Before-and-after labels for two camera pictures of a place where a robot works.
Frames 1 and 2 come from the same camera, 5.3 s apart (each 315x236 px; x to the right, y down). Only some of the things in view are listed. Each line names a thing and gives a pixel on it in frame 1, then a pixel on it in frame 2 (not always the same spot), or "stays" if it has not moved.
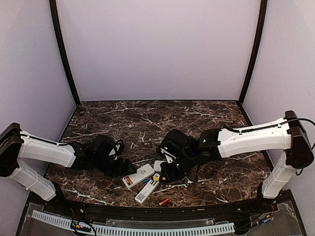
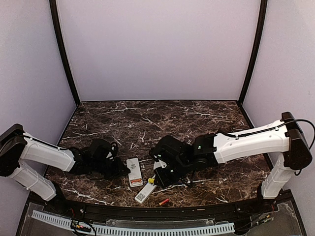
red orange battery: (164, 201) stays
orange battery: (129, 180) to (135, 181)
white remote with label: (146, 191) stays
